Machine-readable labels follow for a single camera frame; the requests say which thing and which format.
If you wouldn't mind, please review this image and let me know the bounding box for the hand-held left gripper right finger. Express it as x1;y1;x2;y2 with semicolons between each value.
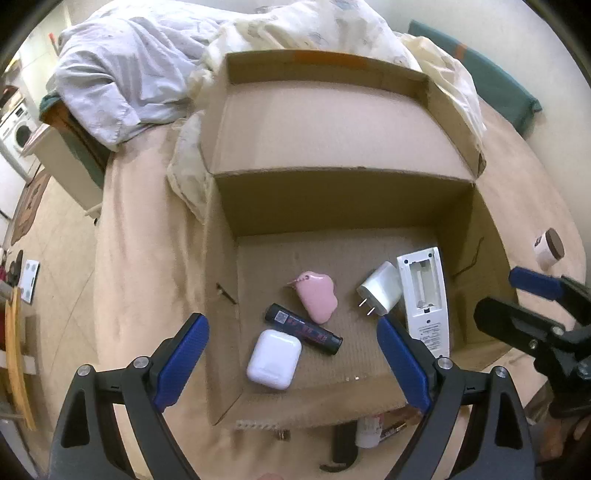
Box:
376;316;536;480

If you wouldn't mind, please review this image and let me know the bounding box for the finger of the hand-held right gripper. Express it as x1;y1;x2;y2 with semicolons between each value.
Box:
509;267;591;319
474;296;578;363

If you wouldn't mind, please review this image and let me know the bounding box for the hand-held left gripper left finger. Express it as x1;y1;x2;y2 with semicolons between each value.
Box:
48;313;211;480

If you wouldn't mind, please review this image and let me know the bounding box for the white remote control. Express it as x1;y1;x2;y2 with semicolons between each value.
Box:
396;247;451;361

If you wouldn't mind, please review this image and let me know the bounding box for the white cream tube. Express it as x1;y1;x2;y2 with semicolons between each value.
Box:
355;413;384;448

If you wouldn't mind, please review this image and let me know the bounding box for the white plug charger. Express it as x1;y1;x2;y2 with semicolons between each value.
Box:
356;261;402;318

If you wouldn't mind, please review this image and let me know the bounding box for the white earbuds case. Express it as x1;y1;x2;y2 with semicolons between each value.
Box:
246;329;303;386

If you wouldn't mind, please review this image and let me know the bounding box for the black flashlight with strap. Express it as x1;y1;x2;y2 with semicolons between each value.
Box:
318;422;358;474

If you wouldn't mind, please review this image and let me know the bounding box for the black printed tube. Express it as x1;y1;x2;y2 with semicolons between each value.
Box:
264;303;343;356

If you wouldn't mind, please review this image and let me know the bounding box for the pink cloud-shaped case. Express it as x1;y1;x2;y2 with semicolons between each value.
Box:
286;272;338;324

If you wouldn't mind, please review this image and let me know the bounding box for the cardboard box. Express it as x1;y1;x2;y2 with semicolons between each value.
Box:
198;48;518;428

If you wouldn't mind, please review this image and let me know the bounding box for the person's right hand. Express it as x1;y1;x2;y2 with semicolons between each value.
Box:
538;406;591;462

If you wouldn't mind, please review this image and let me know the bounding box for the white jar with brown lid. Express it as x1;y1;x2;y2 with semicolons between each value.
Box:
534;228;565;271

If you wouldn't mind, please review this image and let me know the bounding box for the yellow wooden chair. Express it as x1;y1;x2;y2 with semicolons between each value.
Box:
0;286;38;432

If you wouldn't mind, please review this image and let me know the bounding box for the white bathroom scale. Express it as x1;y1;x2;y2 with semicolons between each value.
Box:
21;259;41;304

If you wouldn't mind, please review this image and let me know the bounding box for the brown floor rug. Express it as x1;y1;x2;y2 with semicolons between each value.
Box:
10;171;51;245

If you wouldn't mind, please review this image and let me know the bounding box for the white bedside cabinet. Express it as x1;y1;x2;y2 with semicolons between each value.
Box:
21;122;105;213

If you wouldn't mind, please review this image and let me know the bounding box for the white kitchen cabinet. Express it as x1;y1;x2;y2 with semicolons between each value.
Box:
0;152;26;222

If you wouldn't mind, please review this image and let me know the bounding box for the teal bed headboard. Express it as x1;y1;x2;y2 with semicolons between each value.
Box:
38;92;109;188

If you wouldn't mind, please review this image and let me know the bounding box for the white washing machine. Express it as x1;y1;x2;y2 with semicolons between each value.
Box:
0;104;40;155

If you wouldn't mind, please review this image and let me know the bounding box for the light blue quilt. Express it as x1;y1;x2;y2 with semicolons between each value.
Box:
54;14;222;151

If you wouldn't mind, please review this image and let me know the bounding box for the cream printed quilt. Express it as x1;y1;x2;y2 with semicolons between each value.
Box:
166;0;488;222

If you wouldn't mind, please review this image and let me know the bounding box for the teal cushion with orange strap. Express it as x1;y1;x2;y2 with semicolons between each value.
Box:
409;19;543;137

